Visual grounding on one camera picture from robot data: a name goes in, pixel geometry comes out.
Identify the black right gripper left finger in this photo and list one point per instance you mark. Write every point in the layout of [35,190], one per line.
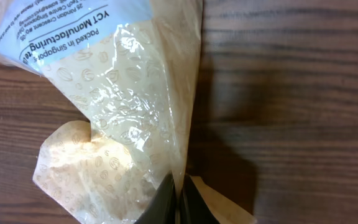
[162,208]

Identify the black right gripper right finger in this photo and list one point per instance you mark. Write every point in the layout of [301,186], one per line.
[193,208]

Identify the beige paper bag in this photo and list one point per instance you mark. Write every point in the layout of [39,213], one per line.
[131,68]

